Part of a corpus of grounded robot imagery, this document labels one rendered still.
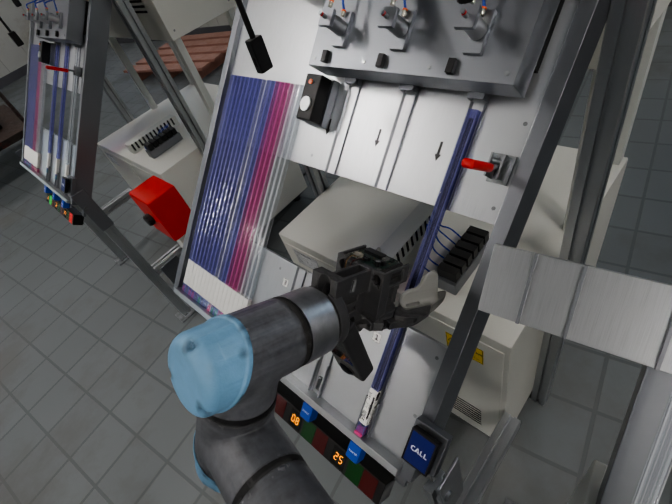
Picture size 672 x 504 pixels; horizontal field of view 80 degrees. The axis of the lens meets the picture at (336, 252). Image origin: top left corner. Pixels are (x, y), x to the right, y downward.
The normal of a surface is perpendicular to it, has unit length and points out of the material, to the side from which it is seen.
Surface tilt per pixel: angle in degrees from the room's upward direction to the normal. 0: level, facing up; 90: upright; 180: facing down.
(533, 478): 0
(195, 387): 58
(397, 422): 43
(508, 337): 0
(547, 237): 0
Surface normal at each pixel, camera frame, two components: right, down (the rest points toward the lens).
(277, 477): 0.07, -0.85
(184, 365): -0.68, 0.22
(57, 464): -0.26, -0.66
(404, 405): -0.62, -0.03
